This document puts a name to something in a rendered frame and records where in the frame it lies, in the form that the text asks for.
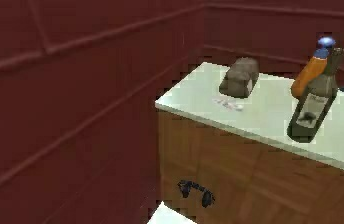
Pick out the brown bread loaf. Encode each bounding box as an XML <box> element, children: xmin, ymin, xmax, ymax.
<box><xmin>218</xmin><ymin>56</ymin><xmax>261</xmax><ymax>99</ymax></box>

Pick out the wooden cabinet with white top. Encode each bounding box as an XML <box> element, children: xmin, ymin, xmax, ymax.
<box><xmin>154</xmin><ymin>61</ymin><xmax>344</xmax><ymax>224</ymax></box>

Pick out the dark wine bottle with label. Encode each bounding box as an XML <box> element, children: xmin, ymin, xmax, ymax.
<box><xmin>286</xmin><ymin>47</ymin><xmax>344</xmax><ymax>144</ymax></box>

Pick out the orange bottle with blue cap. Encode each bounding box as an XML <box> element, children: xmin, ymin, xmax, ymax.
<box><xmin>290</xmin><ymin>35</ymin><xmax>337</xmax><ymax>100</ymax></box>

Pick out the black cabinet handle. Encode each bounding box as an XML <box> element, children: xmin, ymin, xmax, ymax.
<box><xmin>176</xmin><ymin>179</ymin><xmax>216</xmax><ymax>209</ymax></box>

